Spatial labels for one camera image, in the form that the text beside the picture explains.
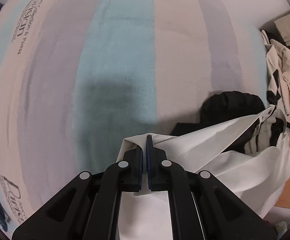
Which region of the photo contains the white and black hooded jacket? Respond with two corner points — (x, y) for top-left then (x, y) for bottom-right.
(114, 91), (290, 240)

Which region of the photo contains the beige and black jacket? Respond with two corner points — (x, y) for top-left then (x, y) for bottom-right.
(261, 30), (290, 119)

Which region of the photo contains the striped bed duvet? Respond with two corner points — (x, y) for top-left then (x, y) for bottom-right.
(0, 0), (267, 236)

